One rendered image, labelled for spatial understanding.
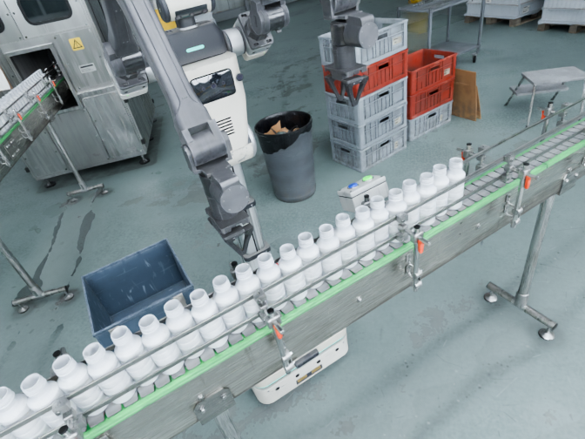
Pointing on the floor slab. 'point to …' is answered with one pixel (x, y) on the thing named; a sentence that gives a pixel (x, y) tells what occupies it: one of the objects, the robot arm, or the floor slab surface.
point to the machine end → (48, 146)
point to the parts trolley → (447, 25)
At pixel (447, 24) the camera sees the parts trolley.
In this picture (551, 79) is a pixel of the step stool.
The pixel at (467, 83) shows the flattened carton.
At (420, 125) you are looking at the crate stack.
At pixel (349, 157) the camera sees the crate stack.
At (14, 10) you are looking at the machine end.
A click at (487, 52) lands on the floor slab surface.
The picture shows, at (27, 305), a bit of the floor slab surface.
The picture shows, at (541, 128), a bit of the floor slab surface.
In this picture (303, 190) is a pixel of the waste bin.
